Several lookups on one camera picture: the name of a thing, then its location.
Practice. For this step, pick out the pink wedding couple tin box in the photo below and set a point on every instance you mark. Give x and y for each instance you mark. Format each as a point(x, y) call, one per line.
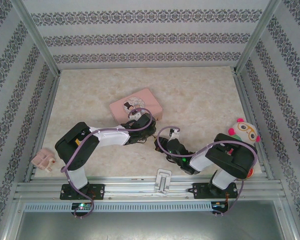
point(149, 100)

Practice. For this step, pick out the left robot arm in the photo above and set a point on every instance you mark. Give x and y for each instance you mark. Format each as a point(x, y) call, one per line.
point(109, 140)

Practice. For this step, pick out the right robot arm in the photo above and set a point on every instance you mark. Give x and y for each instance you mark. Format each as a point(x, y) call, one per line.
point(237, 160)

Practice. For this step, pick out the white plastic stand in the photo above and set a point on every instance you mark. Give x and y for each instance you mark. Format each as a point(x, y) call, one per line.
point(163, 175)

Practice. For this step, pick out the panda plush with orange glasses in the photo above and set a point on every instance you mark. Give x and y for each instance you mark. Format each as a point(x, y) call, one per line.
point(247, 131)

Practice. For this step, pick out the circuit board with blue light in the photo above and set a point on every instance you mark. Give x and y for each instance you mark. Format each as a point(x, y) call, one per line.
point(218, 205)

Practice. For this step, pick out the grey metal panel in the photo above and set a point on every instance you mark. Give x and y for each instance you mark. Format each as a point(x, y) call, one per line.
point(149, 227)

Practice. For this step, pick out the orange round object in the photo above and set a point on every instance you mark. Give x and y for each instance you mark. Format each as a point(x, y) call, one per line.
point(251, 173)

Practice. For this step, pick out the circuit board with green light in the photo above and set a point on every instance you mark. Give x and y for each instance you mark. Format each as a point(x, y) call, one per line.
point(82, 206)

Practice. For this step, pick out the pink plastic toy with crank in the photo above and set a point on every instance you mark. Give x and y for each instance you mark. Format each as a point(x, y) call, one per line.
point(41, 158)

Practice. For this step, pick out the aluminium frame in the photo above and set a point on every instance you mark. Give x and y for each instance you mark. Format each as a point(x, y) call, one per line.
point(129, 186)

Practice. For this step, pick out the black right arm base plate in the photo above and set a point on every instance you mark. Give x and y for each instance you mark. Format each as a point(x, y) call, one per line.
point(199, 191)

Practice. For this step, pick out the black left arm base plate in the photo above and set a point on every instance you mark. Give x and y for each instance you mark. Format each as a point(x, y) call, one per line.
point(97, 190)

